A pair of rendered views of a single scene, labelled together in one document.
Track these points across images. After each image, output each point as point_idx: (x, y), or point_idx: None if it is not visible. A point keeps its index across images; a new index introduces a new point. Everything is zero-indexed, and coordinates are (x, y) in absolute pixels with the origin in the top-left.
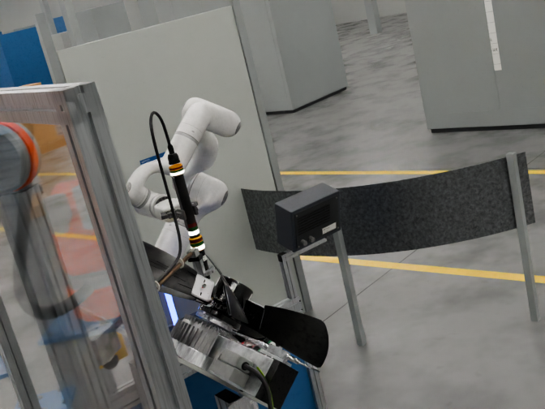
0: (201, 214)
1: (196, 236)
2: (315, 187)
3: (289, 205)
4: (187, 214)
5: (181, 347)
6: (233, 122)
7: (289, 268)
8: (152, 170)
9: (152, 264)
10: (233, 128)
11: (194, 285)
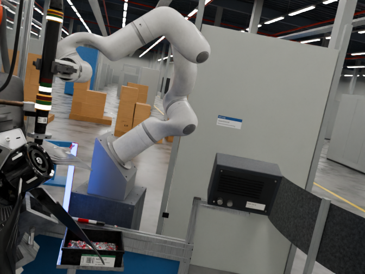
0: (164, 131)
1: (41, 93)
2: (265, 163)
3: (224, 159)
4: (42, 66)
5: None
6: (197, 46)
7: (196, 214)
8: (82, 35)
9: None
10: (194, 53)
11: (1, 133)
